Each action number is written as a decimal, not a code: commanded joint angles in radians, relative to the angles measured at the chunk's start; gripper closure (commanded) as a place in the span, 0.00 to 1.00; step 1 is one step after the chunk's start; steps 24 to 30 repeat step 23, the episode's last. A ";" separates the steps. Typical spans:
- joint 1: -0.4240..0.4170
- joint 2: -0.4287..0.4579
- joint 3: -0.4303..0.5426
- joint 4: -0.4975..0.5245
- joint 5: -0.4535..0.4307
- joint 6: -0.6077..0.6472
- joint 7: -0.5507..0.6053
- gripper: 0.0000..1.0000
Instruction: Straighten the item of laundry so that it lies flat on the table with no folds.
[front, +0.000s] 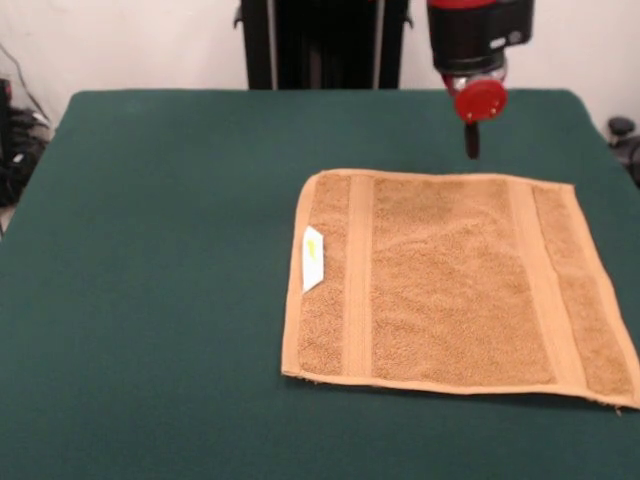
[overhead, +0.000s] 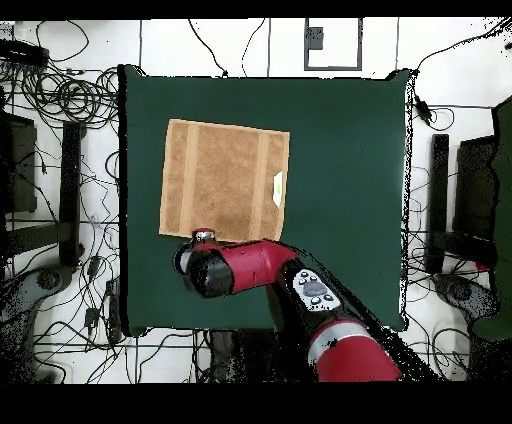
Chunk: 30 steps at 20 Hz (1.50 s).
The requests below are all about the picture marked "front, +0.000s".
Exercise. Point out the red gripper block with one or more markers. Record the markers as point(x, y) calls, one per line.
point(480, 100)

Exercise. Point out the tan terry towel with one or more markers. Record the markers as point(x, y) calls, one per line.
point(440, 290)

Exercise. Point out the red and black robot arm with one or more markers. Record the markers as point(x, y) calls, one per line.
point(475, 35)

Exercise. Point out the black stand behind table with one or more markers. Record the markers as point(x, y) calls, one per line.
point(325, 45)

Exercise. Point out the dark green table cloth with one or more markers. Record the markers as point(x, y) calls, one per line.
point(150, 300)

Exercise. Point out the grey pedestal foot with caster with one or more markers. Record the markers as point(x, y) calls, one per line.
point(620, 126)

